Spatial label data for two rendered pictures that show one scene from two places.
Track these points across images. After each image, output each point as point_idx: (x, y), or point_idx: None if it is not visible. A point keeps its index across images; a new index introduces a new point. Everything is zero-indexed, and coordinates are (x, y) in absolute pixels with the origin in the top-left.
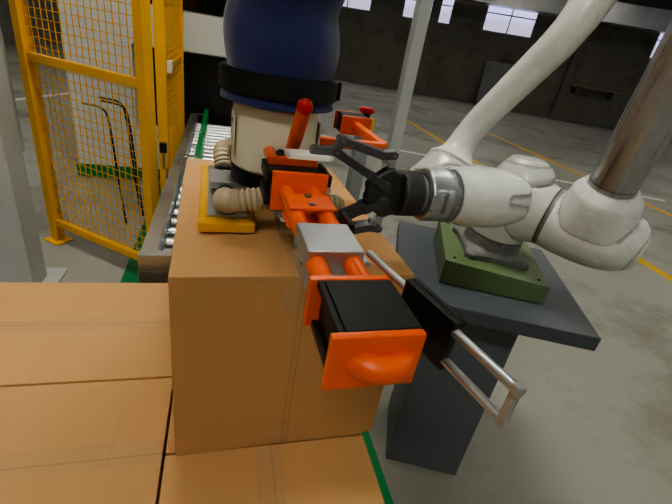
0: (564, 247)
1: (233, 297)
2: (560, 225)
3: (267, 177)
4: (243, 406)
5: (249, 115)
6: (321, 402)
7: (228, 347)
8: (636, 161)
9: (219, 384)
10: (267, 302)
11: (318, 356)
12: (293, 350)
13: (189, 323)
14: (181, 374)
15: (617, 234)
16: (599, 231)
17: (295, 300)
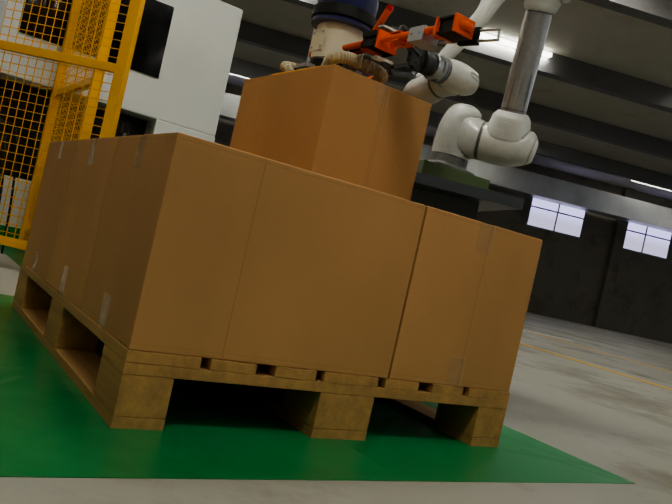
0: (494, 148)
1: (356, 86)
2: (490, 134)
3: (375, 31)
4: (346, 166)
5: (336, 27)
6: (383, 181)
7: (348, 117)
8: (521, 89)
9: (339, 143)
10: (369, 95)
11: (386, 142)
12: (375, 132)
13: (336, 94)
14: (325, 127)
15: (520, 133)
16: (511, 132)
17: (381, 98)
